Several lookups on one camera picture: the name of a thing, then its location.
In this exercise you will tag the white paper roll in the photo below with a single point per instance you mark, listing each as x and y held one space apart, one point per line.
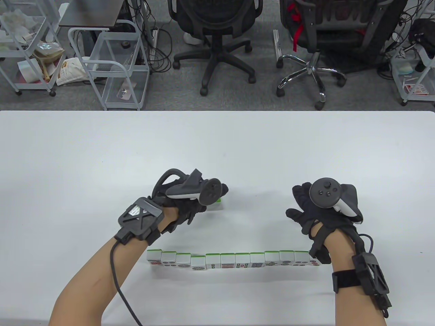
27 69

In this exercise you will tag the dark desk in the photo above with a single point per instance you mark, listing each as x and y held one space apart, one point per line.
91 13

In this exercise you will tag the person's left forearm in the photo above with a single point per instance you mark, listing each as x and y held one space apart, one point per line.
95 278

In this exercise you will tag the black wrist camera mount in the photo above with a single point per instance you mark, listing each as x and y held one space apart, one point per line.
370 275
139 215

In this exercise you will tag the row of mahjong tiles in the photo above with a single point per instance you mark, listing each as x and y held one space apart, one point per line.
227 264

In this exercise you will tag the red white box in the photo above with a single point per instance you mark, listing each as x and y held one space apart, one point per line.
416 89

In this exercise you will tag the person's right forearm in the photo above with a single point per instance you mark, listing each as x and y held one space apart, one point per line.
357 309

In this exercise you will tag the small clear packet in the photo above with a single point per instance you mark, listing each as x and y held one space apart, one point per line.
123 93

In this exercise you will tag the white power strip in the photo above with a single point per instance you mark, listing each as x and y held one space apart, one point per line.
154 37

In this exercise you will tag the white printed bag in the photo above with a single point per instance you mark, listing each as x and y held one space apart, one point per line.
69 73

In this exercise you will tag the black mesh office chair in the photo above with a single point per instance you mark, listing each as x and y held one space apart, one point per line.
214 20

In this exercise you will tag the light blue pouch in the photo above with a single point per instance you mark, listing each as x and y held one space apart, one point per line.
404 68

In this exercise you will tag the person's left hand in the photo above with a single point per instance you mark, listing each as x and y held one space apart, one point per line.
183 210

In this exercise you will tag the person's right hand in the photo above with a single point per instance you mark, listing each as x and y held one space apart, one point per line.
323 220

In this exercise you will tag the white tubular metal cart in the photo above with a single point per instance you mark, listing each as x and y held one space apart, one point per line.
115 97

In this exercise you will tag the wooden stick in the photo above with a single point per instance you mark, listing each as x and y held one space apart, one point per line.
46 73

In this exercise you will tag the green white mahjong tile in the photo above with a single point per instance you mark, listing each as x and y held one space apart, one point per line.
217 206

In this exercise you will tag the white crumpled bag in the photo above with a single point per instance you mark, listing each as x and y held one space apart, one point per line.
15 20

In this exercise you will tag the black gear bundle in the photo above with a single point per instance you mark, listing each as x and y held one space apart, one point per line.
423 34

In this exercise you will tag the crumpled clear plastic bag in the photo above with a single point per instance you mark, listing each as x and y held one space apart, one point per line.
47 51

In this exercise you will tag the black chrome-base office chair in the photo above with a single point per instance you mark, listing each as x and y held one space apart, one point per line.
340 37

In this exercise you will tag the black white hand controller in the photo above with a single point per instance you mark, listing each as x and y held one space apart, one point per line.
324 193
210 193

